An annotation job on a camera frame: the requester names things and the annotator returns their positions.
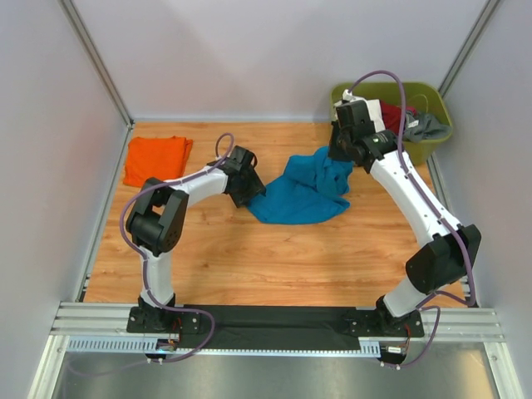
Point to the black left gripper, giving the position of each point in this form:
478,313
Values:
256,188

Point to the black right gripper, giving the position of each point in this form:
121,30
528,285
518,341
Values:
332,150

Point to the blue t-shirt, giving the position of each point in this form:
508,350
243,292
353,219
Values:
309,191

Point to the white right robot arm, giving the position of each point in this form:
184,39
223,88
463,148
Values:
447,248

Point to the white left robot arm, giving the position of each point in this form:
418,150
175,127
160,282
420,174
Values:
156,221

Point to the white t-shirt with green stripe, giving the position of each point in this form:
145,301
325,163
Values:
375,113

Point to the dark red t-shirt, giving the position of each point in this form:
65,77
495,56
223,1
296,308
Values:
391,116

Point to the grey t-shirt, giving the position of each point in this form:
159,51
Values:
421,126

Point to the folded orange t-shirt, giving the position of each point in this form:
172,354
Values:
162,158

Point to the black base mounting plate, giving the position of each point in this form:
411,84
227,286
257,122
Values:
281,328

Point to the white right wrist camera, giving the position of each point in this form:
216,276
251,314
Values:
348,96

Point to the aluminium frame post right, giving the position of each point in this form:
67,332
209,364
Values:
486,14

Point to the aluminium frame post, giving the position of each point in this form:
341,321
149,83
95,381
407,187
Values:
486,14
87,42

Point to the aluminium front rail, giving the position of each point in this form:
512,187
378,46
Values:
101,327

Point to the aluminium frame post left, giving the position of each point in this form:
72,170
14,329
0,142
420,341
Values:
87,42

